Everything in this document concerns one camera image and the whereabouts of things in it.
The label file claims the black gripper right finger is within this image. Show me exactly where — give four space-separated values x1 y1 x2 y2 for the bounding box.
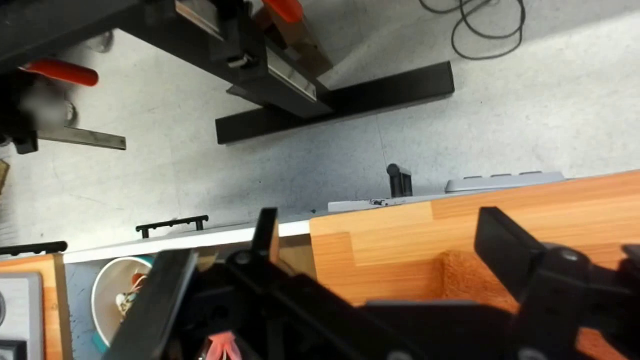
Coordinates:
473 204 596 360

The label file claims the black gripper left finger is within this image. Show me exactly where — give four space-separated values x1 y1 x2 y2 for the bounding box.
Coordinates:
214 206 366 350

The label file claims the black floor cable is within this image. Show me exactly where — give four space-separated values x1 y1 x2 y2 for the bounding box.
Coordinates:
418 0 530 64

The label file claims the orange terry cloth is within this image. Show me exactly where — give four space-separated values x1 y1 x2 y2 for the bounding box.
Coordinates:
437 248 629 360

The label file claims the black metal stand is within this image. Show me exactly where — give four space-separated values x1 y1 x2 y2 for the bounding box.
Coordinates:
0 0 336 124

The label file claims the white toy sink unit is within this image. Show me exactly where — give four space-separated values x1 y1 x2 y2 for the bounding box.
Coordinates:
61 219 315 360

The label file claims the black cabinet handle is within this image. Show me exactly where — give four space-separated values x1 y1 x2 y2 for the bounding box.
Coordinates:
383 162 414 200
134 213 211 240

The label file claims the grey toy stove body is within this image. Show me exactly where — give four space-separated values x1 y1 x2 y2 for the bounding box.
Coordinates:
0 272 45 360

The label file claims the black oven handle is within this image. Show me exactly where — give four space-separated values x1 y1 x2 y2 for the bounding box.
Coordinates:
0 240 70 259

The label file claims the grey power strip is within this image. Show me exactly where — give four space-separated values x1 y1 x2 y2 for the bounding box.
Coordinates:
442 168 566 196

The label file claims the white bowl with teal handles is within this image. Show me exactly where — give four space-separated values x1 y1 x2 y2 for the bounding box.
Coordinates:
88 255 159 354

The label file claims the red handled bar clamp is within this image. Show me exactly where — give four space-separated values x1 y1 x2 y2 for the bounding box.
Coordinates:
252 0 336 83
0 56 129 157

